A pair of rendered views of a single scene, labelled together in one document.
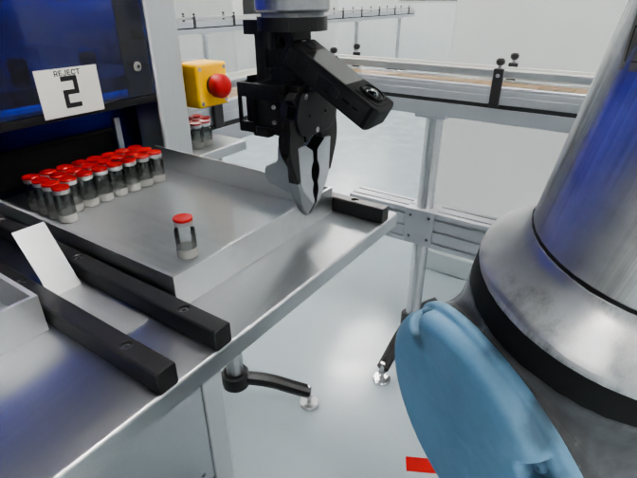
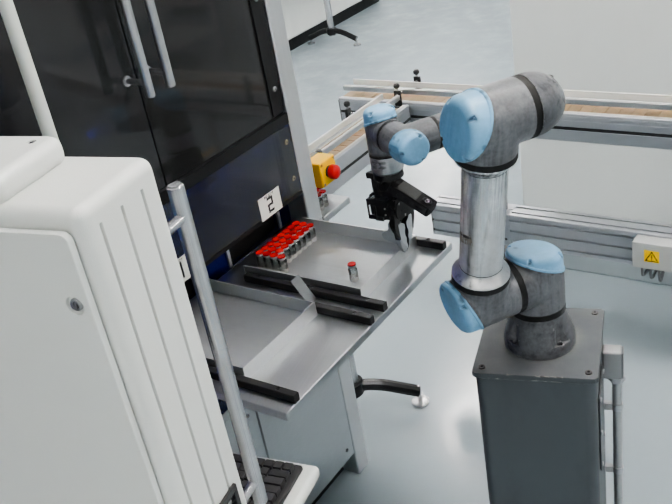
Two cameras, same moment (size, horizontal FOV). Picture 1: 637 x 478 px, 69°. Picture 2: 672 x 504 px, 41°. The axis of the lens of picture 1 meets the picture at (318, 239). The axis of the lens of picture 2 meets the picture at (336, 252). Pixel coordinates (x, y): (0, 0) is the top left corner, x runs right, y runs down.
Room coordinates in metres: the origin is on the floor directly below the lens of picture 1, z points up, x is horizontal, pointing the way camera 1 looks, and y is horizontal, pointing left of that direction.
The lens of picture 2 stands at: (-1.38, 0.03, 1.96)
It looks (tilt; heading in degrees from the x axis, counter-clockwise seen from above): 28 degrees down; 4
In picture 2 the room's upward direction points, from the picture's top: 11 degrees counter-clockwise
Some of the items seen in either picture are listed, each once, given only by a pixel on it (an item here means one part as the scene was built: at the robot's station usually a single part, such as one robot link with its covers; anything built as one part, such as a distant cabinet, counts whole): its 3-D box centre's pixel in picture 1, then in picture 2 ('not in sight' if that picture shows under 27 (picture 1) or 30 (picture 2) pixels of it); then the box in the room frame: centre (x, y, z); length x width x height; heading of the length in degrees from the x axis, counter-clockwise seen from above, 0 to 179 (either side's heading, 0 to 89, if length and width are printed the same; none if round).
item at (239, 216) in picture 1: (164, 204); (330, 256); (0.55, 0.20, 0.90); 0.34 x 0.26 x 0.04; 56
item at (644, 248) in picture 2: not in sight; (654, 253); (0.99, -0.74, 0.50); 0.12 x 0.05 x 0.09; 56
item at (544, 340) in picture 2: not in sight; (538, 320); (0.23, -0.25, 0.84); 0.15 x 0.15 x 0.10
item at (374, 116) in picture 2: not in sight; (382, 131); (0.52, 0.03, 1.21); 0.09 x 0.08 x 0.11; 24
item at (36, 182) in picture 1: (100, 178); (286, 245); (0.62, 0.31, 0.90); 0.18 x 0.02 x 0.05; 146
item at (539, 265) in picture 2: not in sight; (532, 275); (0.23, -0.24, 0.96); 0.13 x 0.12 x 0.14; 114
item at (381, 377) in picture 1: (410, 328); not in sight; (1.34, -0.33, 0.07); 0.50 x 0.08 x 0.14; 146
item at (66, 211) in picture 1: (64, 203); (282, 263); (0.53, 0.31, 0.90); 0.02 x 0.02 x 0.05
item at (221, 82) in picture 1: (218, 85); (332, 171); (0.84, 0.17, 0.99); 0.04 x 0.04 x 0.04; 56
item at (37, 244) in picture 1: (77, 275); (321, 293); (0.36, 0.22, 0.91); 0.14 x 0.03 x 0.06; 56
